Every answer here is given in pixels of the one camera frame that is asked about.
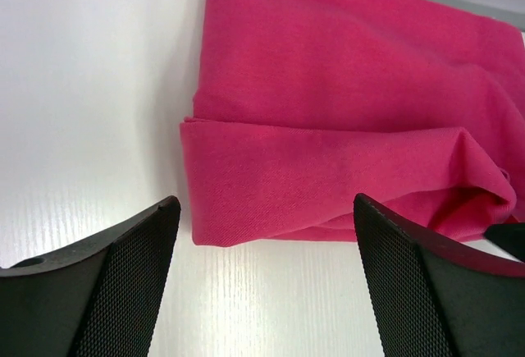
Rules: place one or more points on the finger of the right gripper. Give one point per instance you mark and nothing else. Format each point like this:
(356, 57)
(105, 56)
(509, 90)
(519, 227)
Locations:
(510, 237)

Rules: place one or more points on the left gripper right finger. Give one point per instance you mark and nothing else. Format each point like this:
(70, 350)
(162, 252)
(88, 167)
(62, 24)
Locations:
(433, 296)

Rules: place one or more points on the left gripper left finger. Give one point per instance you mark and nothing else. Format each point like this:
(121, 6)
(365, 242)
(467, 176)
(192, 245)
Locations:
(99, 296)

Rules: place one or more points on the pink trousers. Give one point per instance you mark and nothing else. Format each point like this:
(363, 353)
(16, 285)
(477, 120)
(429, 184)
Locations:
(303, 104)

